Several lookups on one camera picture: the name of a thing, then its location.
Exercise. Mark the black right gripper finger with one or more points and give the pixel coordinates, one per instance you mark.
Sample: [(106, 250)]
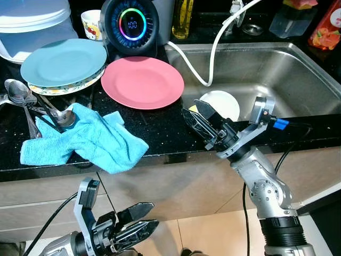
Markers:
[(209, 113), (198, 128)]

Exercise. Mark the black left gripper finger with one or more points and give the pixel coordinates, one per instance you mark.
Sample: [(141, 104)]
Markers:
[(139, 232), (137, 212)]

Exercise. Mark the white bowl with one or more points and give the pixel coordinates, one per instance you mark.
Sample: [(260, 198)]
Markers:
[(224, 104)]

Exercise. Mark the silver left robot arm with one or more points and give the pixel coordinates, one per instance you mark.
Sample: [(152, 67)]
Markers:
[(58, 248)]

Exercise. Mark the yellow plate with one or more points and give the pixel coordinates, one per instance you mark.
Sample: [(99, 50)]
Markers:
[(193, 108)]

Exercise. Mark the grey wood cabinet front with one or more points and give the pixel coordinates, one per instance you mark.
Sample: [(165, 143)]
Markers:
[(176, 186)]

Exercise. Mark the black robot right foot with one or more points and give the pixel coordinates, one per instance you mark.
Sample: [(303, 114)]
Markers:
[(192, 253)]

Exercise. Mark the pink plate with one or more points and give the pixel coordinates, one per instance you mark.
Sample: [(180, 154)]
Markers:
[(143, 82)]

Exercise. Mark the steel sink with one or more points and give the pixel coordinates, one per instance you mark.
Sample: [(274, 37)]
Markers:
[(277, 74)]

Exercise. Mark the blue towel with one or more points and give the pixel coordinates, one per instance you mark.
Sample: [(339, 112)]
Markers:
[(90, 138)]

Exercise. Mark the round metal sink strainer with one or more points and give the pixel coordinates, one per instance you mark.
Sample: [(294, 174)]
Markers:
[(253, 30)]

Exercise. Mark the yellow oil bottle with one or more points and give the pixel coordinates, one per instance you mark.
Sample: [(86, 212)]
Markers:
[(183, 18)]

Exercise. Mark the dark furniture with pale edge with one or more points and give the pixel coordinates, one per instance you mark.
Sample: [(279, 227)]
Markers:
[(327, 229)]

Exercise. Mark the grey kettle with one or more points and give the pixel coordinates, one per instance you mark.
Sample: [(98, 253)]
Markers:
[(166, 16)]

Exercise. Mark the metal faucet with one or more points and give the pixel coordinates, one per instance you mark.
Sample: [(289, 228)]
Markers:
[(238, 10)]

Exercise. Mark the clear plastic container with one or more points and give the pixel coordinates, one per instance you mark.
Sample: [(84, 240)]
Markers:
[(293, 24)]

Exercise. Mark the floral print plate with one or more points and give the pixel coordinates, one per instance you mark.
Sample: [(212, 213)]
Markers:
[(58, 89)]

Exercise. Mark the red orange carton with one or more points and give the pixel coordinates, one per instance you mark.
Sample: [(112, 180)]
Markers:
[(326, 26)]

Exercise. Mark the white printed cup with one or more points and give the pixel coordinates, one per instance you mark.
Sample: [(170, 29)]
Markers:
[(90, 24)]

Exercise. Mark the blue-grey plate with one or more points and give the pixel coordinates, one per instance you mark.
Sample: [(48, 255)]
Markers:
[(64, 61)]

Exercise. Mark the large metal spoon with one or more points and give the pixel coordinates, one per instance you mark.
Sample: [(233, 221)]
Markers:
[(16, 90)]

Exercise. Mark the white lidded plastic container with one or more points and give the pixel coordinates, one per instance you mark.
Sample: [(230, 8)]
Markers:
[(32, 21)]

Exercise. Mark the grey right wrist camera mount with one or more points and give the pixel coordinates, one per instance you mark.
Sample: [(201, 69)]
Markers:
[(262, 112)]

